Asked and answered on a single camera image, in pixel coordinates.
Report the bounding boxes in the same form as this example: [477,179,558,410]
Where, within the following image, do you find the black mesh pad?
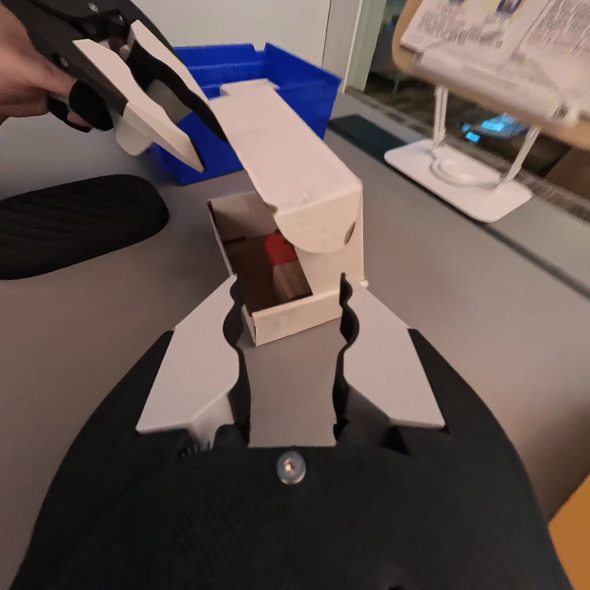
[0,174,170,280]

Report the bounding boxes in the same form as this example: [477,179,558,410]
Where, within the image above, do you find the blue plastic bin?
[147,42,343,186]

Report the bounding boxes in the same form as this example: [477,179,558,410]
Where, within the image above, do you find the blue glowing device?
[461,114,531,144]

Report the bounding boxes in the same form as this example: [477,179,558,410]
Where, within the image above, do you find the plain wooden cube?
[272,262,313,303]

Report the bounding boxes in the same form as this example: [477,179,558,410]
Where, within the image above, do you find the white sign stand base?
[384,88,542,224]

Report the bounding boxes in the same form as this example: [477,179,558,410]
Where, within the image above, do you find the yellow panel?
[548,477,590,590]

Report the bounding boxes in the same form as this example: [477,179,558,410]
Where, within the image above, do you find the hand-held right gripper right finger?
[332,272,446,439]

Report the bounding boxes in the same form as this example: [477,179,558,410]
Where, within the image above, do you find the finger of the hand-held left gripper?
[73,40,205,174]
[131,20,228,142]

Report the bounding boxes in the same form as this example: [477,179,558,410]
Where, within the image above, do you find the person's left hand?
[0,7,92,130]

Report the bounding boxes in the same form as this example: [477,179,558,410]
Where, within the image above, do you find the black table mat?
[328,115,408,159]

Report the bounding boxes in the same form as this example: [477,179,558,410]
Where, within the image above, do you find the red cube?
[264,233,298,268]

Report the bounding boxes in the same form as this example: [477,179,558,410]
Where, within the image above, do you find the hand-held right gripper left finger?
[135,274,252,445]

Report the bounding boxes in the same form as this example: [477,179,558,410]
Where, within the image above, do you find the white cardboard box with lid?
[207,78,365,347]

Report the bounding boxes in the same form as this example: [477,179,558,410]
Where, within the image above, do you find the open printed booklet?
[399,0,590,125]

